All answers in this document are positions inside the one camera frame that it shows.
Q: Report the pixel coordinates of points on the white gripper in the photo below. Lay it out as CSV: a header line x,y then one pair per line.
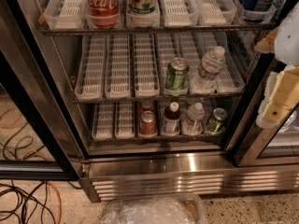
x,y
289,37

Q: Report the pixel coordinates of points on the red Coca-Cola can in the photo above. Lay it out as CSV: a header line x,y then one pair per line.
x,y
104,13

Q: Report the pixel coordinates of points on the clear water bottle middle shelf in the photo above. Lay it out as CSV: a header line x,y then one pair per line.
x,y
210,66

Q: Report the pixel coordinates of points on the clear water bottle shelf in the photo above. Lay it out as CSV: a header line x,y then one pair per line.
x,y
192,122
210,66

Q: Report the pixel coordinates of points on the green can bottom shelf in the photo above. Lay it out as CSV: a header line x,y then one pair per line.
x,y
216,120

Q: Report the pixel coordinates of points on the green can shelf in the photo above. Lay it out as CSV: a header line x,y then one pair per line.
x,y
176,75
216,120

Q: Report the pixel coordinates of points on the green can middle shelf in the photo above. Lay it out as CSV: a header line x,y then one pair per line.
x,y
176,75

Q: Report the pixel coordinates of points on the clear water bottle bottom shelf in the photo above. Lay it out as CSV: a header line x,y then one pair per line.
x,y
192,122

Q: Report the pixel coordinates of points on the stainless steel fridge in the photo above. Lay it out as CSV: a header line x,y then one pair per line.
x,y
140,98

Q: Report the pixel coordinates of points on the red can bottom rear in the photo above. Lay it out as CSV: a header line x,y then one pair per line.
x,y
146,105

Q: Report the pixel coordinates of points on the red can bottom front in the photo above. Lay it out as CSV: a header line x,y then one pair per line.
x,y
147,124

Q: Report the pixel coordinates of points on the dark brown drink bottle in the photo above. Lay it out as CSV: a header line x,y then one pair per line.
x,y
171,119

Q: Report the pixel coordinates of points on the clear plastic bin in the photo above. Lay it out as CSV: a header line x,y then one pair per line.
x,y
167,209

